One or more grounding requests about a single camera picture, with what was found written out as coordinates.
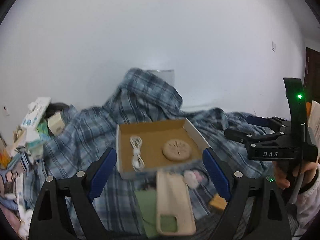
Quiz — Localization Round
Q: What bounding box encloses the white pink plush toy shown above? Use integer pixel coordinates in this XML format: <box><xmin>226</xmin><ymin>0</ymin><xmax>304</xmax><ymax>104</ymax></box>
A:
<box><xmin>183</xmin><ymin>170</ymin><xmax>206</xmax><ymax>190</ymax></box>

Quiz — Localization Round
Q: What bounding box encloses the green phone case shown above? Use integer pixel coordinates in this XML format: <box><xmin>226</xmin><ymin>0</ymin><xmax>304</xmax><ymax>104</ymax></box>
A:
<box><xmin>135</xmin><ymin>190</ymin><xmax>178</xmax><ymax>238</ymax></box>

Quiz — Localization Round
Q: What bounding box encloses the white cylindrical bin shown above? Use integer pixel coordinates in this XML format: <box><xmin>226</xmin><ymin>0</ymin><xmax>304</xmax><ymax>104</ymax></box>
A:
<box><xmin>148</xmin><ymin>69</ymin><xmax>175</xmax><ymax>86</ymax></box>

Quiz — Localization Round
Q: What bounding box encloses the white blue medicine box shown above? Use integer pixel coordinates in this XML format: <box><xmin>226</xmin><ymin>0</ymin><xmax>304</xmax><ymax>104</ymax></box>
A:
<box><xmin>21</xmin><ymin>97</ymin><xmax>51</xmax><ymax>129</ymax></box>

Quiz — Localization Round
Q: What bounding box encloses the wall switch plate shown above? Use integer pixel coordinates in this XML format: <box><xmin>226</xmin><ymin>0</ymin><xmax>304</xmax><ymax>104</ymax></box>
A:
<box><xmin>272</xmin><ymin>41</ymin><xmax>276</xmax><ymax>52</ymax></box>

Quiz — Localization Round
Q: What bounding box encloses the small cream box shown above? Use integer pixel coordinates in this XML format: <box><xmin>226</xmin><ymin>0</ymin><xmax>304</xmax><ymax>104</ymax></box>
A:
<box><xmin>47</xmin><ymin>112</ymin><xmax>66</xmax><ymax>136</ymax></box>

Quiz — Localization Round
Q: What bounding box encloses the person's right hand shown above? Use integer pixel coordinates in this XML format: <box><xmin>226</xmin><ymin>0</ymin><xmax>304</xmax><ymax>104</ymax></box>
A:
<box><xmin>273</xmin><ymin>161</ymin><xmax>318</xmax><ymax>190</ymax></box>

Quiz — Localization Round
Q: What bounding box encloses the white cardboard tray box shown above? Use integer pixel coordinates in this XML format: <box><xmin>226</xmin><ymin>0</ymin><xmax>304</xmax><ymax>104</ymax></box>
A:
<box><xmin>116</xmin><ymin>118</ymin><xmax>210</xmax><ymax>180</ymax></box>

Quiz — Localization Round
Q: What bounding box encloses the white charging cable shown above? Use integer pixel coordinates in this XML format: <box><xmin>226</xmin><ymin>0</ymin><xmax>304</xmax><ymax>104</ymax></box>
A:
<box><xmin>129</xmin><ymin>135</ymin><xmax>146</xmax><ymax>172</ymax></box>

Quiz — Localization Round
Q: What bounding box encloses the beige phone case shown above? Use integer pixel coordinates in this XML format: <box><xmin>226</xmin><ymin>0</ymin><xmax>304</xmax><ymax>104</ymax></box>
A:
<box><xmin>156</xmin><ymin>171</ymin><xmax>196</xmax><ymax>236</ymax></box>

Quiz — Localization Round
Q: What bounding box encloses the gold blue cigarette pack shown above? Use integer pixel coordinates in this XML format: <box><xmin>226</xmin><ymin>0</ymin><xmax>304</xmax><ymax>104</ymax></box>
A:
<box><xmin>208</xmin><ymin>194</ymin><xmax>228</xmax><ymax>213</ymax></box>

